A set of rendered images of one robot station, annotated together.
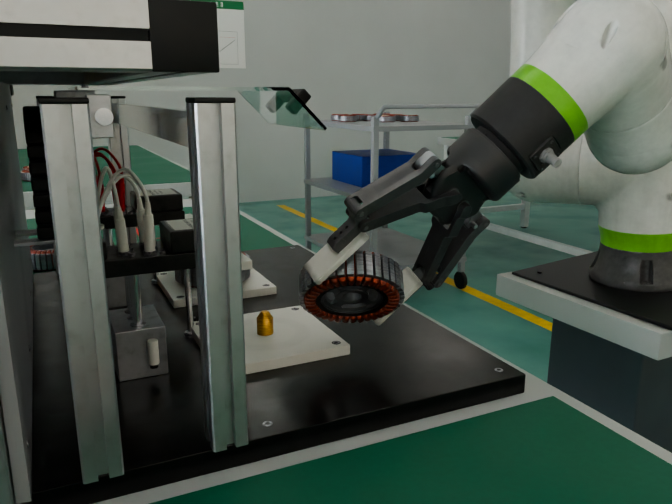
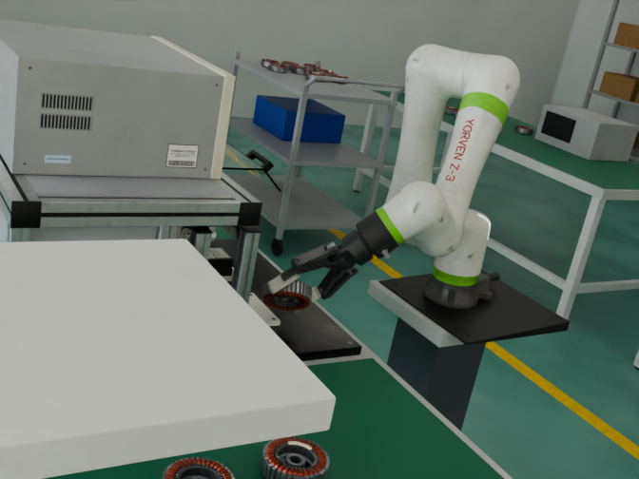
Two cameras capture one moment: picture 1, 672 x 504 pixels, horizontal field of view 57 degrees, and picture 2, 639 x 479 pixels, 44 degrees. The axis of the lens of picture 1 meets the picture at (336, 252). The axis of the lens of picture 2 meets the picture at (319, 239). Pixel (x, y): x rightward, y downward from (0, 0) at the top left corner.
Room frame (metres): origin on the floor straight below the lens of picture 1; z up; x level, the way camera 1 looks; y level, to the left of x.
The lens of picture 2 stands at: (-0.96, 0.16, 1.56)
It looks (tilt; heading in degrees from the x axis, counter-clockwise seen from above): 19 degrees down; 352
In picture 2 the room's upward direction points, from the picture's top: 11 degrees clockwise
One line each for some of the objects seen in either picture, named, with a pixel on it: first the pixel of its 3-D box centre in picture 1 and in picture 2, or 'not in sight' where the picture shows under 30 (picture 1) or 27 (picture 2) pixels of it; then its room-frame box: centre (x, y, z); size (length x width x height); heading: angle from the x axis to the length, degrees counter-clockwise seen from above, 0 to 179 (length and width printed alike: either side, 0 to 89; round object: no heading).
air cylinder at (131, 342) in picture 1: (137, 340); not in sight; (0.62, 0.21, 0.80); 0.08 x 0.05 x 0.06; 25
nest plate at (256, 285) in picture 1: (213, 282); not in sight; (0.90, 0.19, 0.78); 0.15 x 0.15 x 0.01; 25
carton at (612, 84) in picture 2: not in sight; (629, 87); (7.01, -3.86, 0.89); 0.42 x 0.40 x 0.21; 24
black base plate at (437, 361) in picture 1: (225, 320); (209, 294); (0.79, 0.15, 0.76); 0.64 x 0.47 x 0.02; 25
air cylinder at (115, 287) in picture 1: (112, 281); not in sight; (0.84, 0.32, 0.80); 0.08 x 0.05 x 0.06; 25
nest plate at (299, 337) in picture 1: (265, 337); (237, 310); (0.68, 0.08, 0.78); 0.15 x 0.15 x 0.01; 25
